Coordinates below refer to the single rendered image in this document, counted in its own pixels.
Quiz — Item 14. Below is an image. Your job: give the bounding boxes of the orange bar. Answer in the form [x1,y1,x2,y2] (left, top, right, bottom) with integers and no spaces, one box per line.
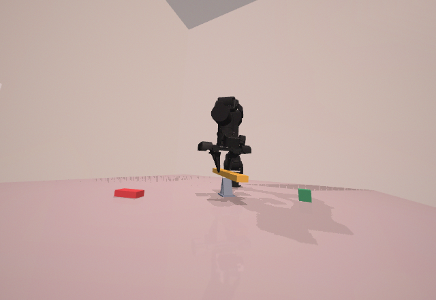
[213,168,249,183]

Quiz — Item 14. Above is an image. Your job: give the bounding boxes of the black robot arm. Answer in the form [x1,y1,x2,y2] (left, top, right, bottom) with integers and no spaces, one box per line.
[211,96,246,174]

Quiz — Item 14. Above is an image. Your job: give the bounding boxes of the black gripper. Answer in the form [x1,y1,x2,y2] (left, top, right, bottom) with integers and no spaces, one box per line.
[198,127,251,173]

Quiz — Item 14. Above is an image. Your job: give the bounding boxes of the red rectangular block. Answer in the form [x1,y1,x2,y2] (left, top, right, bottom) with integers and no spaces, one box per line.
[114,188,144,198]

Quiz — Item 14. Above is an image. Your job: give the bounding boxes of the green cube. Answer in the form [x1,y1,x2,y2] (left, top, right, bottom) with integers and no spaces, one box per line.
[298,188,312,203]

